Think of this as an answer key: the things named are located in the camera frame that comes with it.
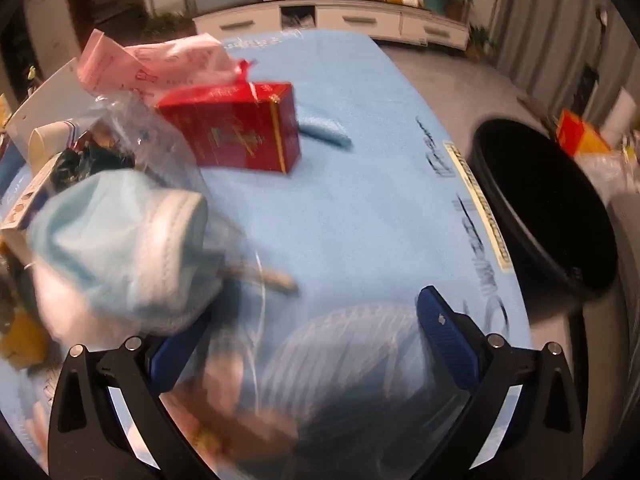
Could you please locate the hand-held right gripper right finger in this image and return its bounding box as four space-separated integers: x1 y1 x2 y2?
400 285 586 480

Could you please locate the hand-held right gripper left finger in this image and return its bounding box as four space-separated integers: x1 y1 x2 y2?
47 310 221 480

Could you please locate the light blue face mask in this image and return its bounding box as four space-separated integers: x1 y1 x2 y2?
25 167 223 336

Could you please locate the black trash bin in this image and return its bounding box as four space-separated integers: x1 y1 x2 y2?
466 117 618 301

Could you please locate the clear plastic bag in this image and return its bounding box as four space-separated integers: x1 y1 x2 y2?
70 92 301 301

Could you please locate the red cigarette carton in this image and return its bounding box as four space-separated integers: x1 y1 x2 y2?
156 81 302 175

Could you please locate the pink tissue packet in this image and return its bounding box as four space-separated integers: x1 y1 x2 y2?
77 30 251 106

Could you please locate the translucent plastic wrapper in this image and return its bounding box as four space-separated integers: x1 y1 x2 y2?
250 302 473 480

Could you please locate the brown wooden stick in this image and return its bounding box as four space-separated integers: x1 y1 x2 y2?
225 262 299 294

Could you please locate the light blue tablecloth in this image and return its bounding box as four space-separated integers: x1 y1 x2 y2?
0 30 533 480

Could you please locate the dark foil wrapper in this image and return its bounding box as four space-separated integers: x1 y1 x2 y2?
55 145 136 181

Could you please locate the white printed box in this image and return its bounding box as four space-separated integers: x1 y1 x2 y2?
0 160 56 231

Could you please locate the red shopping bag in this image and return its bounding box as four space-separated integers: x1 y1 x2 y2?
557 110 611 156

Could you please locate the black tower speaker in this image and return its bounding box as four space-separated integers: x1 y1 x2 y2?
580 67 598 111

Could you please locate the white cardboard sheet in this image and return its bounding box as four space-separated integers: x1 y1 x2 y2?
7 57 96 161

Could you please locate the small potted plant brown pot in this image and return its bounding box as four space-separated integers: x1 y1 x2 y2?
467 25 493 63

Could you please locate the leafy floor plant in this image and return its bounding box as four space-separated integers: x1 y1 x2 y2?
142 12 193 41

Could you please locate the white TV cabinet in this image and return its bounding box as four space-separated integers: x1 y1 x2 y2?
192 0 471 51

